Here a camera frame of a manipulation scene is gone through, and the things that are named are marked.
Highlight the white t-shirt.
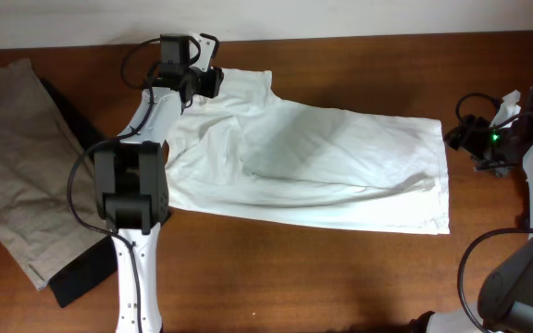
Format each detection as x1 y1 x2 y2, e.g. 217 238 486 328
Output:
154 69 449 235

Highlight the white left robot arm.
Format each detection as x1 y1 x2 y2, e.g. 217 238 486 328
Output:
93 32 224 332

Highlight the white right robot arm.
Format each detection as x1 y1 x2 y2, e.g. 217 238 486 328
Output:
405 86 533 332

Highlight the khaki beige garment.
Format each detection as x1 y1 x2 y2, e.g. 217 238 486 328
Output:
0 59 104 290

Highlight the black garment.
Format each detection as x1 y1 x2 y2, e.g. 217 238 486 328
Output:
40 78 117 308

